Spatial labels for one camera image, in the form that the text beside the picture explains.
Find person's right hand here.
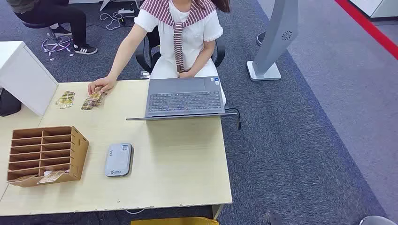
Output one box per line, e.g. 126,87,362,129
88,76,117,95

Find seated person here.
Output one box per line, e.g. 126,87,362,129
88,0,231,106

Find wooden card organizer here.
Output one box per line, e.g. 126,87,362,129
7,125,90,188

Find grey card reader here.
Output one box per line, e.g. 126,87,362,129
105,142,134,178

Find crouching person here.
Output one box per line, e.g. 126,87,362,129
6,0,98,56

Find grey laptop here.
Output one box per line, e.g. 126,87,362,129
126,76,238,122

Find black office chair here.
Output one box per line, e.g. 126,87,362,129
135,26,226,74

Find chrome base stool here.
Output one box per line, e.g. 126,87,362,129
22,21,75,61

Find black power adapter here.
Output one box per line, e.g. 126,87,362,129
120,17,138,28

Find white cabinet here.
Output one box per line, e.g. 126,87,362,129
0,41,59,116

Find grey kiosk stand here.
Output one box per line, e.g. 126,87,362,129
246,0,299,82

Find black bag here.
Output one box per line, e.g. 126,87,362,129
0,88,23,117

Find white desk leg panel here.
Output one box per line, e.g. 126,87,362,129
212,204,225,220

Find black robot foot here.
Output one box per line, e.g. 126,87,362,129
263,211,283,225

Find white counter unit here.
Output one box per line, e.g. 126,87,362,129
350,0,398,19

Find black laptop cable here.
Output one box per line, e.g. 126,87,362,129
224,107,242,130

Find white cable under desk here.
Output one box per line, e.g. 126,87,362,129
124,207,147,215

